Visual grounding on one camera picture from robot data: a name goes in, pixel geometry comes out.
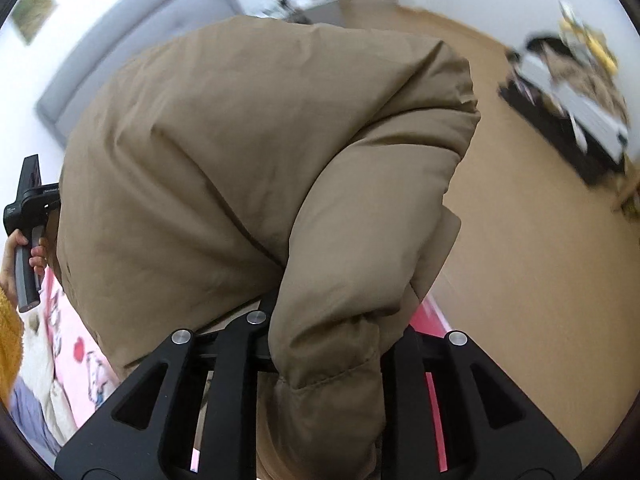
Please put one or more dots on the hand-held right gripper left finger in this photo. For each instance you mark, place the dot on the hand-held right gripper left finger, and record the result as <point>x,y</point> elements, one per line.
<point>240,350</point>

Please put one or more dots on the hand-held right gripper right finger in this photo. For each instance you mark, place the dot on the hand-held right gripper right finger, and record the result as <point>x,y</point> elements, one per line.
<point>405,375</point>

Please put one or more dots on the brown hooded puffer jacket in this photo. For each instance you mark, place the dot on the brown hooded puffer jacket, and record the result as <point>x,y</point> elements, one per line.
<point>225,160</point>

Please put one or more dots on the person's left hand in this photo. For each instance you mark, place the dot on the person's left hand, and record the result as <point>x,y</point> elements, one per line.
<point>10,265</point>

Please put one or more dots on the white quilted cloth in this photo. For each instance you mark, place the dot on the white quilted cloth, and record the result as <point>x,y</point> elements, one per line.
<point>37,360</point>

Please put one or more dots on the pink printed blanket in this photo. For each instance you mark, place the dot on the pink printed blanket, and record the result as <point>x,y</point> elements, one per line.
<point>75,360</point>

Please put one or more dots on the grey upholstered headboard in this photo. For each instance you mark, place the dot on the grey upholstered headboard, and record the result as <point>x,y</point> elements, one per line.
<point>125,25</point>

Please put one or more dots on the black toy rack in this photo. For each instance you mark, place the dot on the black toy rack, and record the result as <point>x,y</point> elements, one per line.
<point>550,130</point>

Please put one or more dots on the grey white box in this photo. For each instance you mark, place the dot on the grey white box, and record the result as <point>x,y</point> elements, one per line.
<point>595,120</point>

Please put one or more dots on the brown plush toy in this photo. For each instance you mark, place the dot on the brown plush toy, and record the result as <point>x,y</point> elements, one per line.
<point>585,80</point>

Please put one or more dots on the yellow plush toy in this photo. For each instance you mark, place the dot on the yellow plush toy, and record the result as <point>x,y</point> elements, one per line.
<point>592,42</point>

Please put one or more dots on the framed wall picture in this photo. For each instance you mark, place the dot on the framed wall picture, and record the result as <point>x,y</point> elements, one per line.
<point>32,10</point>

